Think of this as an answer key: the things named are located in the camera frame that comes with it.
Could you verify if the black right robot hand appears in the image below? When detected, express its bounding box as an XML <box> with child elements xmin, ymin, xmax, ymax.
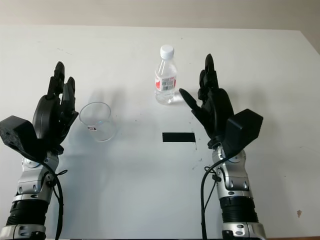
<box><xmin>178</xmin><ymin>53</ymin><xmax>236</xmax><ymax>150</ymax></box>

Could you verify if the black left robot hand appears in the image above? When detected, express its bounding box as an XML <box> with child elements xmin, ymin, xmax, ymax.
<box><xmin>32</xmin><ymin>61</ymin><xmax>80</xmax><ymax>153</ymax></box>

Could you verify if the clear water bottle white cap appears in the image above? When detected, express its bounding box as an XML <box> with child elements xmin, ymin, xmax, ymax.
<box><xmin>154</xmin><ymin>44</ymin><xmax>179</xmax><ymax>106</ymax></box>

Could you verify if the clear plastic cup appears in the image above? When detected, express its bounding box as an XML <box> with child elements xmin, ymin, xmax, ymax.
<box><xmin>79</xmin><ymin>101</ymin><xmax>117</xmax><ymax>143</ymax></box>

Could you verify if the black tape strip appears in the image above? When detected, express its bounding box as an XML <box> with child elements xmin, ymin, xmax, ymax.
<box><xmin>161</xmin><ymin>132</ymin><xmax>197</xmax><ymax>144</ymax></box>

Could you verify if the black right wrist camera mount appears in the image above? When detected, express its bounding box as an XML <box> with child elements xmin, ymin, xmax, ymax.
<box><xmin>223</xmin><ymin>108</ymin><xmax>264</xmax><ymax>158</ymax></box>

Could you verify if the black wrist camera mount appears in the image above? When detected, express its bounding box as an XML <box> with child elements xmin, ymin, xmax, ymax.
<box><xmin>0</xmin><ymin>115</ymin><xmax>51</xmax><ymax>161</ymax></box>
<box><xmin>223</xmin><ymin>108</ymin><xmax>264</xmax><ymax>158</ymax></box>

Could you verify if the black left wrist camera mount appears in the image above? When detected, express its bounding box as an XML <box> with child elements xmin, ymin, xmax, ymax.
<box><xmin>0</xmin><ymin>115</ymin><xmax>51</xmax><ymax>161</ymax></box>

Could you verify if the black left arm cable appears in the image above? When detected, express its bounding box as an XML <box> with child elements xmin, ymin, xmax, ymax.
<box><xmin>40</xmin><ymin>159</ymin><xmax>69</xmax><ymax>240</ymax></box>

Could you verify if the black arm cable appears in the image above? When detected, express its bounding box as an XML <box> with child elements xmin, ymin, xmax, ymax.
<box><xmin>40</xmin><ymin>159</ymin><xmax>69</xmax><ymax>240</ymax></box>
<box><xmin>200</xmin><ymin>155</ymin><xmax>234</xmax><ymax>240</ymax></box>

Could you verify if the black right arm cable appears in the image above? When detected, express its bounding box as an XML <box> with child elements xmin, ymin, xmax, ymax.
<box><xmin>200</xmin><ymin>155</ymin><xmax>234</xmax><ymax>240</ymax></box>

